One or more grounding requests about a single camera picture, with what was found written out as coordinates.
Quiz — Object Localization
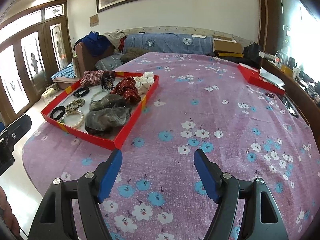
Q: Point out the white pearl bracelet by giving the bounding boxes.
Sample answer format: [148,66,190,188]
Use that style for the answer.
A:
[58,109,86,131]

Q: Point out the leopard print hair tie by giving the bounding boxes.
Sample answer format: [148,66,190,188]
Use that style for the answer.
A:
[64,98,86,113]

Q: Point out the black bead hair tie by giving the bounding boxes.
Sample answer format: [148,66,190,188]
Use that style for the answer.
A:
[73,87,90,98]

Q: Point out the red plaid scrunchie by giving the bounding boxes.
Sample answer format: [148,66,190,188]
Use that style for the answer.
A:
[80,70,104,87]

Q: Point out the grey fluffy scrunchie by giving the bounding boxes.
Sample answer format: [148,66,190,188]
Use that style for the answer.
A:
[85,94,132,136]

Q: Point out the black hair claw clip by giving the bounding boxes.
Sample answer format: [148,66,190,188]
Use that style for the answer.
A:
[100,71,116,90]

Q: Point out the dark red dotted scrunchie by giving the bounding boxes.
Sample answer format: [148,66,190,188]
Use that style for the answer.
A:
[110,76,141,106]

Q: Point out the white cherry scrunchie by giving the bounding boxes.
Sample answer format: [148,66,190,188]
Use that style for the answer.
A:
[134,72,154,95]

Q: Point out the person left hand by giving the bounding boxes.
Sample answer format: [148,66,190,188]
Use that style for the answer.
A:
[0,187,20,237]

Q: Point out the wooden glass door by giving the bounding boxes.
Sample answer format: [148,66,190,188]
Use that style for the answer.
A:
[1,0,73,125]

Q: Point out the red tray box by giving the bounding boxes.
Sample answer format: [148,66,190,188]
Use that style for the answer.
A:
[41,75,159,150]

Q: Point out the brown armchair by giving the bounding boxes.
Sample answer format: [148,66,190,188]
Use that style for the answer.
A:
[53,42,114,89]

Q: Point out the black smartphone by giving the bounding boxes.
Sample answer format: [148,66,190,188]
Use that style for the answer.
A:
[281,96,299,118]

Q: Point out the blue jacket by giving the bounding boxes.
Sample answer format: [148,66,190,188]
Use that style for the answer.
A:
[73,31,114,56]

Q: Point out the wooden sideboard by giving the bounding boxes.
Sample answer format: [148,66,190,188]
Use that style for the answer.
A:
[261,59,319,140]

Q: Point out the purple floral blanket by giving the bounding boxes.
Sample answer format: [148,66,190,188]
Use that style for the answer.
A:
[22,51,320,240]

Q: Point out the white folded paper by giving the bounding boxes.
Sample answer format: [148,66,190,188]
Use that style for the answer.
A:
[259,67,285,88]

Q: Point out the red box lid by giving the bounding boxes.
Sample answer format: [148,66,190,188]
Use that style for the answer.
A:
[238,64,285,95]

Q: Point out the olive green jacket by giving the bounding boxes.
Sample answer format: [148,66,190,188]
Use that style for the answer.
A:
[120,47,149,63]

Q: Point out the glass pitcher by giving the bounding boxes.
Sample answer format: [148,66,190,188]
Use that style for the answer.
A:
[275,50,289,68]

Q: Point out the blue covered sofa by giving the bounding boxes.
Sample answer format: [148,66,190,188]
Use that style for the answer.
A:
[95,33,213,71]

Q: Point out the cardboard box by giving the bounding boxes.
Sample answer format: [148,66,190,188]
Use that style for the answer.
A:
[213,39,244,58]

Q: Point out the wire stand stool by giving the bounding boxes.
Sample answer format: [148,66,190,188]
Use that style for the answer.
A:
[41,88,58,105]

